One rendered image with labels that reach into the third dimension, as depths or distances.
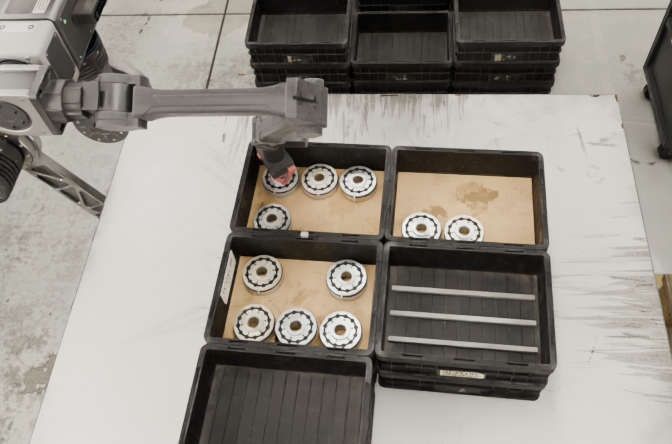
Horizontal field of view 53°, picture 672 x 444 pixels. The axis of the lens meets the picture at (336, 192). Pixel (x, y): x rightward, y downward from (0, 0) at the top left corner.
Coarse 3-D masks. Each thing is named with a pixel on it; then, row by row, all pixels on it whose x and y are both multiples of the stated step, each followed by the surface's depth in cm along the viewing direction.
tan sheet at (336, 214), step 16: (256, 192) 192; (336, 192) 190; (256, 208) 189; (288, 208) 188; (304, 208) 188; (320, 208) 188; (336, 208) 187; (352, 208) 187; (368, 208) 186; (304, 224) 185; (320, 224) 185; (336, 224) 184; (352, 224) 184; (368, 224) 183
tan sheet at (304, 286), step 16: (240, 256) 181; (240, 272) 178; (288, 272) 177; (304, 272) 177; (320, 272) 176; (368, 272) 175; (240, 288) 176; (288, 288) 175; (304, 288) 174; (320, 288) 174; (368, 288) 173; (240, 304) 173; (272, 304) 172; (288, 304) 172; (304, 304) 172; (320, 304) 171; (336, 304) 171; (352, 304) 171; (368, 304) 170; (320, 320) 169; (368, 320) 168; (224, 336) 169; (368, 336) 166
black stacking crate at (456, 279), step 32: (416, 256) 171; (448, 256) 169; (480, 256) 167; (512, 256) 165; (448, 288) 171; (480, 288) 170; (512, 288) 170; (544, 288) 160; (384, 320) 162; (416, 320) 167; (448, 320) 166; (544, 320) 158; (416, 352) 162; (448, 352) 162; (480, 352) 161; (512, 352) 161; (544, 352) 156; (544, 384) 156
